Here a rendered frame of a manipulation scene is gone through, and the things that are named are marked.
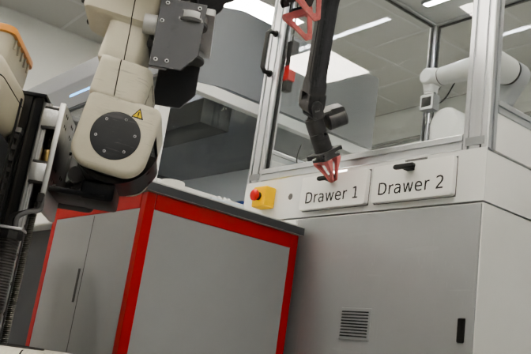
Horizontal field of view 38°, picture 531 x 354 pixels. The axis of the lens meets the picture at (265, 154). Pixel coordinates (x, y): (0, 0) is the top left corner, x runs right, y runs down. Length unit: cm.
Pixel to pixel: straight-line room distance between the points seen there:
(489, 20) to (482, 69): 15
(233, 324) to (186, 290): 19
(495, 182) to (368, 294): 48
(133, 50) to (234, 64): 156
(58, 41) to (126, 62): 499
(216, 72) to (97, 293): 127
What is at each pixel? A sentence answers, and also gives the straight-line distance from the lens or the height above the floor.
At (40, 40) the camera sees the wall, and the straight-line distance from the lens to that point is 660.
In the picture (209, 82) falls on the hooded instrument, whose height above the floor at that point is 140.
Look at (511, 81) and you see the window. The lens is 224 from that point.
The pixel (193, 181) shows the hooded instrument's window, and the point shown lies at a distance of 305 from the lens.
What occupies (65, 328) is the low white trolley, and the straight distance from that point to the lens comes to 237.
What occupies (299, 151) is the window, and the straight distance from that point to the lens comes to 261.
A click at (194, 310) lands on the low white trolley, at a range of 219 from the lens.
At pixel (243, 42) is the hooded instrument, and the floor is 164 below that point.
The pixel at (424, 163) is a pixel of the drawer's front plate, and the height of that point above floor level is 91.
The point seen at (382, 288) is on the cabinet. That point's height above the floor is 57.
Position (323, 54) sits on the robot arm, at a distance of 225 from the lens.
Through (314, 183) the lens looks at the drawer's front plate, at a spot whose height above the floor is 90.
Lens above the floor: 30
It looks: 16 degrees up
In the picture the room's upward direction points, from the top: 8 degrees clockwise
